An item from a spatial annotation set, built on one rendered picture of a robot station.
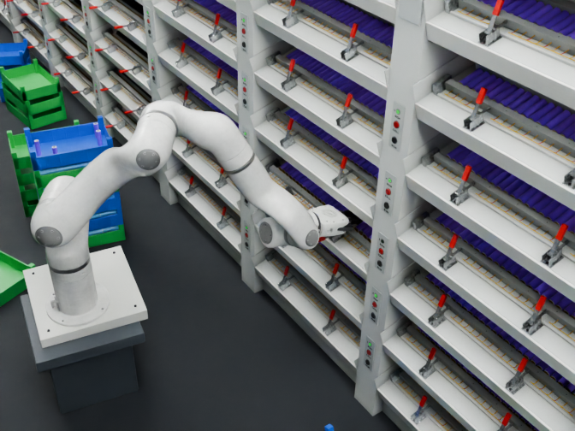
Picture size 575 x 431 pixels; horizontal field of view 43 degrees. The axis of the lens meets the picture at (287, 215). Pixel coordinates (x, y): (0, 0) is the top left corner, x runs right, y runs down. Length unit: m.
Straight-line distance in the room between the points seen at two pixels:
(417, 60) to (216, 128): 0.51
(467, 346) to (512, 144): 0.58
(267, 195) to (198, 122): 0.27
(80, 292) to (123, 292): 0.18
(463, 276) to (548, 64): 0.59
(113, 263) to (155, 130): 0.75
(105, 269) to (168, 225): 0.78
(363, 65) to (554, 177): 0.61
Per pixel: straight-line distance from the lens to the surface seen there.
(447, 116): 1.69
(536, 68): 1.49
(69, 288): 2.24
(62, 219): 2.02
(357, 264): 2.15
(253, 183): 1.90
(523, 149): 1.60
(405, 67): 1.74
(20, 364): 2.69
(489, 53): 1.56
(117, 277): 2.43
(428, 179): 1.82
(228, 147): 1.84
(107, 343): 2.28
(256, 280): 2.78
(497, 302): 1.79
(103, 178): 1.95
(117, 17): 3.34
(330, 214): 2.13
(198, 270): 2.93
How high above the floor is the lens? 1.87
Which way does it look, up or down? 35 degrees down
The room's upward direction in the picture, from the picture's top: 1 degrees clockwise
